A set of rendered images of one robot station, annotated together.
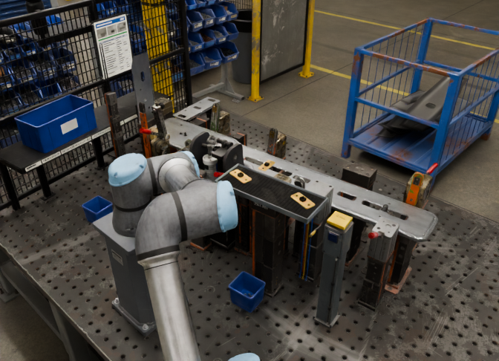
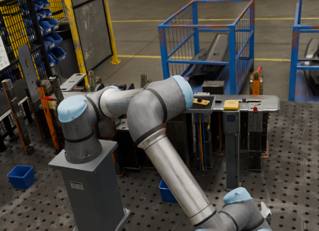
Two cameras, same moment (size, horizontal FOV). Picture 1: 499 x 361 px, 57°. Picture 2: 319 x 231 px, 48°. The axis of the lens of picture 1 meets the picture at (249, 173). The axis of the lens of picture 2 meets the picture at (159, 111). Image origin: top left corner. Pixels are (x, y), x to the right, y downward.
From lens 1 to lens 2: 48 cm
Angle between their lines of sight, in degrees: 16
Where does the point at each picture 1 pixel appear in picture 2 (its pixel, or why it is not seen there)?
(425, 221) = (273, 100)
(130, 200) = (82, 131)
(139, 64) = (23, 54)
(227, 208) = (187, 89)
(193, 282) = (126, 199)
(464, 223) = (282, 107)
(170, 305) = (177, 165)
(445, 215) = not seen: hidden behind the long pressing
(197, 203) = (167, 90)
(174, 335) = (188, 185)
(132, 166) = (78, 102)
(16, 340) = not seen: outside the picture
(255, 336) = not seen: hidden behind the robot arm
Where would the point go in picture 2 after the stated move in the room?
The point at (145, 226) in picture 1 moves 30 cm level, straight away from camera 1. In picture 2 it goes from (138, 114) to (89, 86)
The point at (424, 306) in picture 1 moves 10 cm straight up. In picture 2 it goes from (288, 158) to (289, 143)
